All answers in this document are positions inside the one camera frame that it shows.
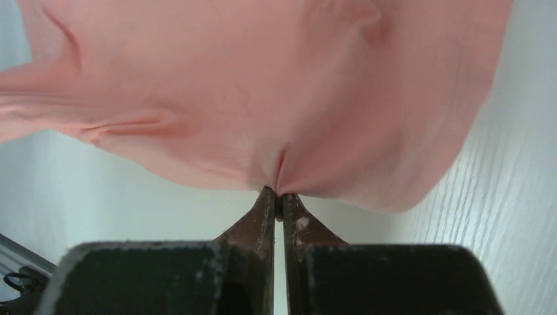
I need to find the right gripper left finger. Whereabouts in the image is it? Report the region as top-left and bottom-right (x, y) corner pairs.
(36, 188), (277, 314)

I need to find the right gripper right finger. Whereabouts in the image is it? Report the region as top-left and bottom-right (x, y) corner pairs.
(278, 194), (503, 314)

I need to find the salmon pink t-shirt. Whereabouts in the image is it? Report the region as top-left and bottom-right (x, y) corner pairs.
(1, 1), (513, 212)

